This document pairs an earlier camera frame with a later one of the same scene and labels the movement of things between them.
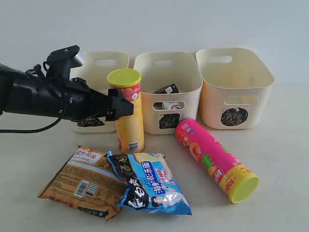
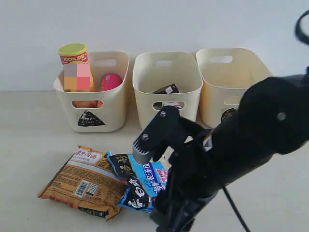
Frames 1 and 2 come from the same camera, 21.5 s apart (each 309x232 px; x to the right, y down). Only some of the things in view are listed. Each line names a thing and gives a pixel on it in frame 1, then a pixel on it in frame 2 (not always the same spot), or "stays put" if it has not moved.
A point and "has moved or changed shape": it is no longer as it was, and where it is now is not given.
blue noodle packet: x=150 y=185 stays put
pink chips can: x=239 y=184 has moved or changed shape
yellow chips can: x=130 y=127 -> x=78 y=76
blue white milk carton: x=172 y=105 stays put
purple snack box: x=169 y=89 stays put
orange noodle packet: x=88 y=181 stays put
